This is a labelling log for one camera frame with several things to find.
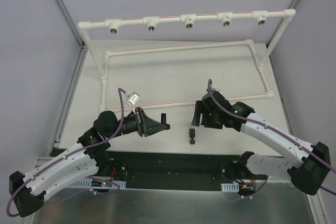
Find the black faucet valve handle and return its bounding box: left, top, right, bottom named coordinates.
left=189, top=128, right=195, bottom=145

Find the left aluminium frame post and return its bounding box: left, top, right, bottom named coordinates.
left=46, top=0, right=87, bottom=156

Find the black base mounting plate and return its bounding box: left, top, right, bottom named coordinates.
left=97, top=151, right=266, bottom=191

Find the white cable duct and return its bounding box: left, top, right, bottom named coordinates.
left=68, top=178, right=127, bottom=189
left=220, top=182, right=239, bottom=193

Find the left white cable duct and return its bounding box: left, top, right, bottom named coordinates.
left=68, top=178, right=127, bottom=189

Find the right white cable duct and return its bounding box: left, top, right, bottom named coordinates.
left=220, top=182, right=239, bottom=193

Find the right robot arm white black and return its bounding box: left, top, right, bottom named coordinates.
left=192, top=90, right=334, bottom=195

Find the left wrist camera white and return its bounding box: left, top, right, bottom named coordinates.
left=126, top=92, right=140, bottom=111

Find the white PVC pipe frame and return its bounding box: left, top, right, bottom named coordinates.
left=77, top=9, right=296, bottom=112

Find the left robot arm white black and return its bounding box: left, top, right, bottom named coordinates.
left=6, top=107, right=170, bottom=218

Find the black L-shaped faucet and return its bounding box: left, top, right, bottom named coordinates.
left=161, top=113, right=170, bottom=130

